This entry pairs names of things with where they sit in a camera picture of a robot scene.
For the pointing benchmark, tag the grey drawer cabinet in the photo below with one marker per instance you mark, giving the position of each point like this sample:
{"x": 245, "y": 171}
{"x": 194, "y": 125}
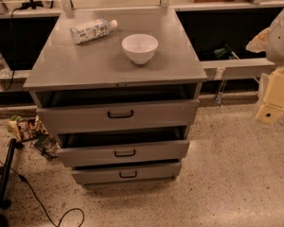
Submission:
{"x": 98, "y": 72}

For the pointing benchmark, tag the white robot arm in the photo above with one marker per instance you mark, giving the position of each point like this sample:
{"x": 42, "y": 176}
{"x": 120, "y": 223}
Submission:
{"x": 271, "y": 41}

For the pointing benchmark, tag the white labelled plastic bottle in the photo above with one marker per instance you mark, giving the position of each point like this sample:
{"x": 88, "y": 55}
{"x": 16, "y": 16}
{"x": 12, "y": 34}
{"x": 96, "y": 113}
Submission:
{"x": 92, "y": 30}

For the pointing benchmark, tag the brown snack bag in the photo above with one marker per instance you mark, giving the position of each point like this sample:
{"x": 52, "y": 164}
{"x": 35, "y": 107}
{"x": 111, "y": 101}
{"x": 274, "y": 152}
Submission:
{"x": 26, "y": 129}

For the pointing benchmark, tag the grey drawer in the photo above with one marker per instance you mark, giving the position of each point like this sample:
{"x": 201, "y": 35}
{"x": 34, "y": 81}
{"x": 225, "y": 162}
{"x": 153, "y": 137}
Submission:
{"x": 120, "y": 116}
{"x": 127, "y": 173}
{"x": 122, "y": 154}

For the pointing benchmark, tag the black stand leg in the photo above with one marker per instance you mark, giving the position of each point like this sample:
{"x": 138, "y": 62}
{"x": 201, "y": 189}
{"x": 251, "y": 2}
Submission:
{"x": 4, "y": 174}

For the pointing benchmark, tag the clear water bottle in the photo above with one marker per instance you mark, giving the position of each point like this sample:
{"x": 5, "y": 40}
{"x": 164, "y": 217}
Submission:
{"x": 5, "y": 71}

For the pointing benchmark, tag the grey bottom drawer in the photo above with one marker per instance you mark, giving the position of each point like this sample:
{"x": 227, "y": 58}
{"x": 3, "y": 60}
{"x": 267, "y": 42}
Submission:
{"x": 127, "y": 173}

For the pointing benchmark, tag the green handled tool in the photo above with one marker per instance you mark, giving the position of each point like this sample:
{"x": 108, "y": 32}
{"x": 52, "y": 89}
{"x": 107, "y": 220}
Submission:
{"x": 226, "y": 50}

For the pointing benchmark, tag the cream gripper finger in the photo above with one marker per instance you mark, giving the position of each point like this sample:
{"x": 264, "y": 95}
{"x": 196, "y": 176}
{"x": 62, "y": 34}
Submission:
{"x": 258, "y": 43}
{"x": 272, "y": 105}

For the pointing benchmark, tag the green snack bag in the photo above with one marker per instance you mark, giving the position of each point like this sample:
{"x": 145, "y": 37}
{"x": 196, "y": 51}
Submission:
{"x": 47, "y": 146}

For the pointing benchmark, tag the grey top drawer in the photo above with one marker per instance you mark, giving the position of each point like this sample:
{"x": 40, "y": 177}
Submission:
{"x": 120, "y": 116}

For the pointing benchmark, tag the grey metal rail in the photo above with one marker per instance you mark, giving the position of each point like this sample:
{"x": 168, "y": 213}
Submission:
{"x": 237, "y": 69}

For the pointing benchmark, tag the white ceramic bowl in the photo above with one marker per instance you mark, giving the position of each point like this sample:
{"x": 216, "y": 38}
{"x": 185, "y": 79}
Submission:
{"x": 139, "y": 48}

